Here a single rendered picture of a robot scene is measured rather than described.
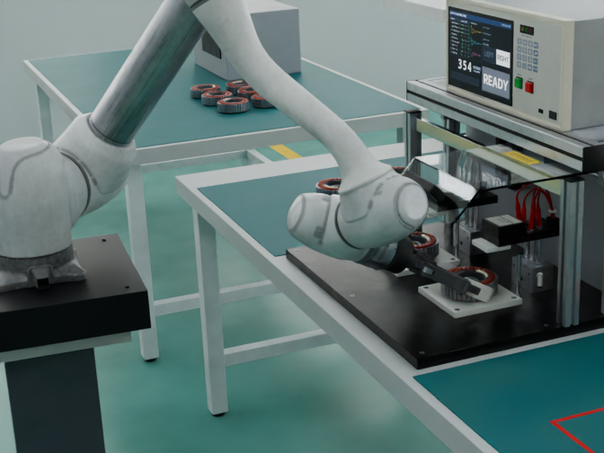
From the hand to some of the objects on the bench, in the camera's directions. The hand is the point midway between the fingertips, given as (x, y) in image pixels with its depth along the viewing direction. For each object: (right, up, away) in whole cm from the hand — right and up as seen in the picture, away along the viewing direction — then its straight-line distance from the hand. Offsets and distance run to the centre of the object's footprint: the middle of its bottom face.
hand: (467, 282), depth 223 cm
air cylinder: (+5, +6, +28) cm, 29 cm away
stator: (-9, +5, +22) cm, 24 cm away
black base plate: (-2, -2, +13) cm, 14 cm away
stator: (0, -2, +1) cm, 2 cm away
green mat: (-7, +20, +77) cm, 80 cm away
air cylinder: (+14, -1, +6) cm, 15 cm away
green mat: (+42, -17, -36) cm, 58 cm away
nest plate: (0, -3, +1) cm, 3 cm away
